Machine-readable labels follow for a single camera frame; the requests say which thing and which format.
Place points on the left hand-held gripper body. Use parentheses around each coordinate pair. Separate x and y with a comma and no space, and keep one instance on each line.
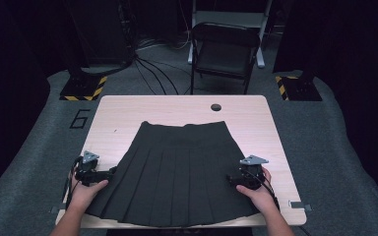
(90,173)

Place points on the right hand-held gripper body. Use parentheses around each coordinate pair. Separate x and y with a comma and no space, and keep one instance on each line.
(251,175)

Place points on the dark grey pleated skirt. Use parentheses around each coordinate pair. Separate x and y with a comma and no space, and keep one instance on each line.
(177,170)

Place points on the person's left hand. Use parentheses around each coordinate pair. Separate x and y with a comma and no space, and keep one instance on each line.
(83,196)

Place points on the person's right hand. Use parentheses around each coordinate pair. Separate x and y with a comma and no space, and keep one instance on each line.
(261,198)

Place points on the round black table grommet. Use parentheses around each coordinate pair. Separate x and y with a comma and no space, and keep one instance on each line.
(216,107)

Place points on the black stand base striped tape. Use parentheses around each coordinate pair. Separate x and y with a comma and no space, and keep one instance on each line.
(82,88)
(300,88)

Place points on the black folding chair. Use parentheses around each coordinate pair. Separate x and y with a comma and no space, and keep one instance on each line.
(223,55)

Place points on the dark cabinet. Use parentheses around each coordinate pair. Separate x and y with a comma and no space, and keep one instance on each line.
(101,29)

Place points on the grey metal table bracket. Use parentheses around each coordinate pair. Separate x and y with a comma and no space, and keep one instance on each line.
(58,208)
(299,205)

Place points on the white metal stand frame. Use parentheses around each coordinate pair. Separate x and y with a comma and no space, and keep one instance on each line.
(229,18)

